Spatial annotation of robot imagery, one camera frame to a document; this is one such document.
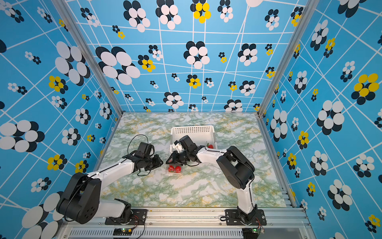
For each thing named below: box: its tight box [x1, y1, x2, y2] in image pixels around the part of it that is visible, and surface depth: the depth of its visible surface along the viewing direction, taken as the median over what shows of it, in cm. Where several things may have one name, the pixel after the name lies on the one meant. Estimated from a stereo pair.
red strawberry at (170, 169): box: [168, 164, 175, 173], surface depth 91 cm
